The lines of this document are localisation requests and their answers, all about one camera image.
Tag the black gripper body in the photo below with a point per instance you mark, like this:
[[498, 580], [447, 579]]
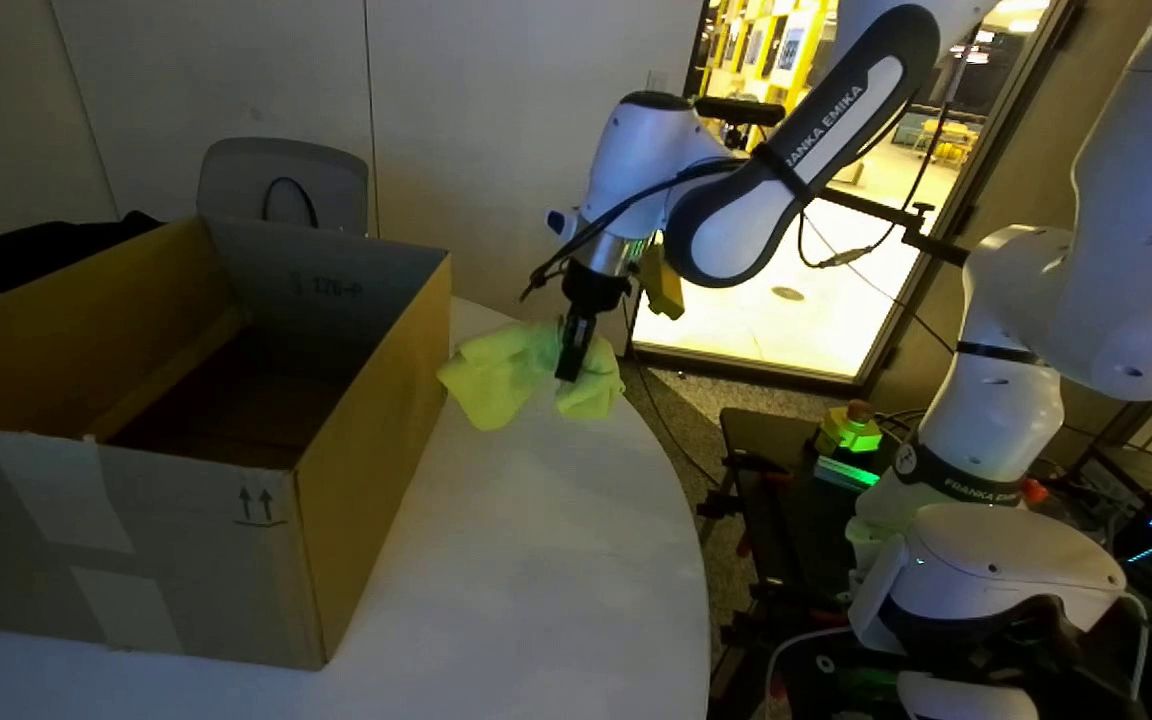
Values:
[[597, 284]]

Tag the yellow green cloth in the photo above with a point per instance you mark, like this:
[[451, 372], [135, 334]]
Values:
[[500, 372]]

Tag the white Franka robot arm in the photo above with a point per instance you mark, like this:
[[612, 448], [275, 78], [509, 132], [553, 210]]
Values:
[[1123, 294]]

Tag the green lit control box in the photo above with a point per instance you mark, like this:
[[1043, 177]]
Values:
[[855, 441]]

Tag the open cardboard box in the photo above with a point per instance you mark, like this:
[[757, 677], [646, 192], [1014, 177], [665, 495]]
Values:
[[137, 573]]

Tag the black background stand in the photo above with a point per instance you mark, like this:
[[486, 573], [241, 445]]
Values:
[[742, 111]]

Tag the small orange object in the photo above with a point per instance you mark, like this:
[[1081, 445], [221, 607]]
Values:
[[1035, 491]]

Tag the black fabric bundle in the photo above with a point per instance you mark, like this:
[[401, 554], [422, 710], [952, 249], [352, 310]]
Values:
[[43, 247]]

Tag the dark electronics unit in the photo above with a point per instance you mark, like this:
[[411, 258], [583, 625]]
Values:
[[1136, 521]]

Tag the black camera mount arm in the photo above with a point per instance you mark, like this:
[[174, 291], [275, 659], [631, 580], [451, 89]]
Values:
[[922, 224]]

